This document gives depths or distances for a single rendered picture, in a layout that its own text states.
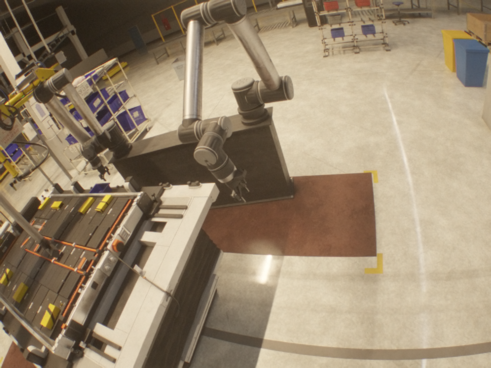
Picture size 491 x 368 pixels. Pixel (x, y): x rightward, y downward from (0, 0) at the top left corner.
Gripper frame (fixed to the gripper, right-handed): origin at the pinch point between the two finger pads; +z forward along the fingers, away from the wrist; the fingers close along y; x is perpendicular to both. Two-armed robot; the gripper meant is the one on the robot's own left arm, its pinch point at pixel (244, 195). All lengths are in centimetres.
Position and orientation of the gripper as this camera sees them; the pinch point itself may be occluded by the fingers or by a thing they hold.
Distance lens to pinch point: 142.2
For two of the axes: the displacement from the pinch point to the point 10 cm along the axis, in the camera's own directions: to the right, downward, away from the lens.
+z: 4.8, 6.3, 6.1
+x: 8.4, -1.3, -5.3
